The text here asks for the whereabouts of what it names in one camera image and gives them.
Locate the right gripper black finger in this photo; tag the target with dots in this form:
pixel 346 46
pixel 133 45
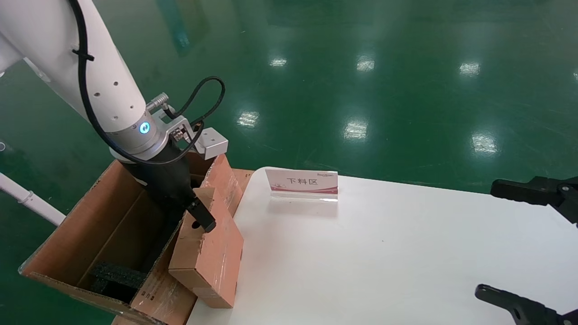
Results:
pixel 501 300
pixel 519 192

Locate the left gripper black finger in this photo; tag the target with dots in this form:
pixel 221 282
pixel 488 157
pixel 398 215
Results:
pixel 204 217

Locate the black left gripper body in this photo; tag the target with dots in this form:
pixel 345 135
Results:
pixel 167 180

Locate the small cardboard box with hole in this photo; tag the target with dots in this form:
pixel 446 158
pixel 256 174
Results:
pixel 212 262

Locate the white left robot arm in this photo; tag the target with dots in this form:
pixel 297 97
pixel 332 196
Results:
pixel 67 54

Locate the large open cardboard box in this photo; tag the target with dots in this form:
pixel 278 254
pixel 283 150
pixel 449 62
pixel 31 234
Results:
pixel 90 216

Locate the white red table sign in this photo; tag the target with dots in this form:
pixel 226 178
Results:
pixel 302 183

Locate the black foam pad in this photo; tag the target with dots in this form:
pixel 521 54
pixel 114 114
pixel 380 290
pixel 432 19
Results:
pixel 115 277

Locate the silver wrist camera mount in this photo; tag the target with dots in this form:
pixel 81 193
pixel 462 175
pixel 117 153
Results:
pixel 212 143

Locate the white metal pipe frame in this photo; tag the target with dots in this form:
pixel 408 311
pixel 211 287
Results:
pixel 27 197

